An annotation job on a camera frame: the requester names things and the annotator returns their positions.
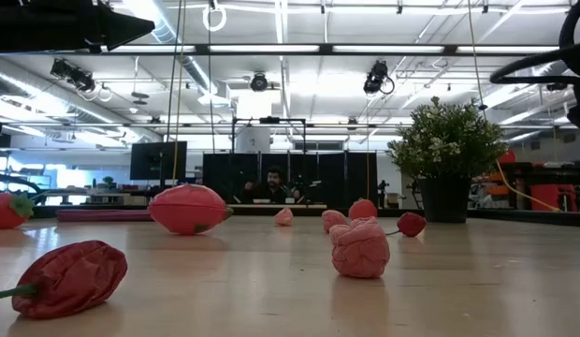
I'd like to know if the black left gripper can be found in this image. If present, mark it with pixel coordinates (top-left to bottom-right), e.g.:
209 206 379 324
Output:
0 0 156 55

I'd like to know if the pink purple cloth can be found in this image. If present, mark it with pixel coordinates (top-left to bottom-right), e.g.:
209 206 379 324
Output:
55 209 154 223

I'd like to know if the large pink-red oval fruit toy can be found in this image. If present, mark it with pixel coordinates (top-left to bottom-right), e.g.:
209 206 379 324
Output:
148 183 234 236

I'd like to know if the small red radish toy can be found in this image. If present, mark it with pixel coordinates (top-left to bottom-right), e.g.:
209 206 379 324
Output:
385 212 428 239

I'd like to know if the red strawberry toy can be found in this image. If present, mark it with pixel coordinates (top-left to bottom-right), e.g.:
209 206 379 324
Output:
0 191 36 230

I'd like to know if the round salmon-red fruit toy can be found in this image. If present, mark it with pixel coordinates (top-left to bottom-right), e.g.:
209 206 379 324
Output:
348 198 379 222

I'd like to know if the small pink garlic toy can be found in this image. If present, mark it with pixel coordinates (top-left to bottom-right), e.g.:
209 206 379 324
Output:
274 207 295 227

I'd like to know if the red bell pepper toy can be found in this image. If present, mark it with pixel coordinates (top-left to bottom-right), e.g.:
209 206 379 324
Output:
0 240 129 321

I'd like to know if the large pink garlic toy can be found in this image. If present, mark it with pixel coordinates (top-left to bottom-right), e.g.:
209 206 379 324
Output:
328 216 391 280

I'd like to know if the medium pink garlic toy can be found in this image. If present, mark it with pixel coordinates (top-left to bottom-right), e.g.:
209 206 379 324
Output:
321 209 349 234

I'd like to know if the red and black cart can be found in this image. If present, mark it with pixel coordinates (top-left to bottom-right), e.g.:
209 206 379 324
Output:
528 183 579 212

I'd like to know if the green artificial plant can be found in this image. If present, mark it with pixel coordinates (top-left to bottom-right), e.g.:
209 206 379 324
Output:
386 96 509 182

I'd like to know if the black background monitor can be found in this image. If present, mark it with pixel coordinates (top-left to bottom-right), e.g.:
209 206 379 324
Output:
129 140 188 182

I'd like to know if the black plant pot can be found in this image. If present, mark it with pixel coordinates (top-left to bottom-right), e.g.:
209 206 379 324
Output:
416 175 473 224

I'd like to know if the cluttered background desk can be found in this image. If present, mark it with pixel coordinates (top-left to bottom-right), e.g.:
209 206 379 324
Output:
35 186 151 207

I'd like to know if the person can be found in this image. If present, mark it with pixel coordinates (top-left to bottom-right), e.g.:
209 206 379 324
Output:
244 166 303 205

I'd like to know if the black tripod stand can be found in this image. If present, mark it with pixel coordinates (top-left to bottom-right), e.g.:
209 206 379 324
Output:
376 179 390 210

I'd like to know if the black partition screen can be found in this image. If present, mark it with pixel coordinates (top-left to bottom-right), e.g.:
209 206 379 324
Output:
202 150 379 210

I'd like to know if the silver ventilation duct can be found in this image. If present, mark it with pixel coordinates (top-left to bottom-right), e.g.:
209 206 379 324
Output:
123 0 221 97

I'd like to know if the thin black hanging cable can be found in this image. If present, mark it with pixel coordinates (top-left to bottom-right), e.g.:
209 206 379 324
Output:
207 0 216 154
166 0 183 142

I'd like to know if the thin yellow cable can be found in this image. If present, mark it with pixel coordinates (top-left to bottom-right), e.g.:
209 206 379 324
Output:
171 0 187 183

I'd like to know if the black ceiling camera cluster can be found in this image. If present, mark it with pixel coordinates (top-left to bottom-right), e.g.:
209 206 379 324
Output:
50 58 97 94

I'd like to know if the white hanging ring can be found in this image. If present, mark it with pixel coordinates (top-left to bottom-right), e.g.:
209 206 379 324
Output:
202 3 228 33

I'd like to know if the long yellow cable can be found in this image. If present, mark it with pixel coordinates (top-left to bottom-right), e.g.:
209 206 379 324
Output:
467 0 563 212

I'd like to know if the black aluminium table frame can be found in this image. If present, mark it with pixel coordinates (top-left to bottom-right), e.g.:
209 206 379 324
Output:
32 204 580 228

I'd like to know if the round black ceiling camera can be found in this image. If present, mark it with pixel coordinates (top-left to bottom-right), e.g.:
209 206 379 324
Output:
250 71 269 93

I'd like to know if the black background rig frame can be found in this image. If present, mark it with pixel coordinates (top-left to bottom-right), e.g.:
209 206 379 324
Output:
231 116 308 155

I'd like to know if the black curved cable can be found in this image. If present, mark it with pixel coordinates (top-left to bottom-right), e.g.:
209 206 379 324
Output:
0 169 42 194

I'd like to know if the black overhead frame beam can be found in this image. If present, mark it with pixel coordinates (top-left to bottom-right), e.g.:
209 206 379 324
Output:
100 43 565 58

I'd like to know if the black ceiling camera with cable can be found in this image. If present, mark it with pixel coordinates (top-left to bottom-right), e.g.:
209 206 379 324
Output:
363 59 397 96

